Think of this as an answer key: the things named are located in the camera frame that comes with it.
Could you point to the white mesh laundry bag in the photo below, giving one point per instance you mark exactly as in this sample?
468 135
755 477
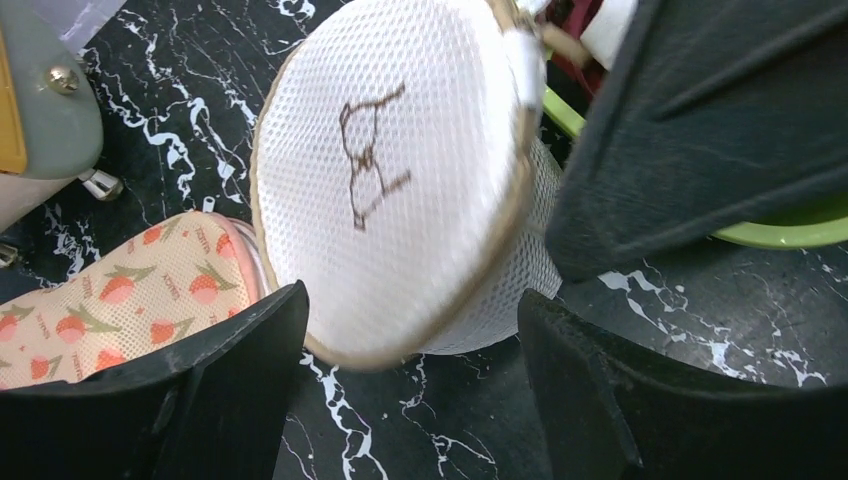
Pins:
397 172

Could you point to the floral print laundry bag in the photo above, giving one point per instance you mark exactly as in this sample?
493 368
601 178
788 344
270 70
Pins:
171 281

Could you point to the dark red garment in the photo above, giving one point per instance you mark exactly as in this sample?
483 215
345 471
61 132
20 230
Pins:
572 17

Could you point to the green plastic basin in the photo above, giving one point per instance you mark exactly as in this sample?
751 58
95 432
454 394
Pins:
821 223

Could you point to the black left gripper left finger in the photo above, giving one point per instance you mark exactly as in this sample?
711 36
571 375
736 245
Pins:
210 406

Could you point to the white garment in basin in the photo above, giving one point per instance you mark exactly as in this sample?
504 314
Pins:
605 33

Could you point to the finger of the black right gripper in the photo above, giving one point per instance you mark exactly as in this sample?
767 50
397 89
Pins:
714 113

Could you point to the toy washing machine drum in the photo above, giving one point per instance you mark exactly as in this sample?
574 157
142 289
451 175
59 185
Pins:
51 127

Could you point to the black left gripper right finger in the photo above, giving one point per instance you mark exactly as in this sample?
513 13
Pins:
613 409

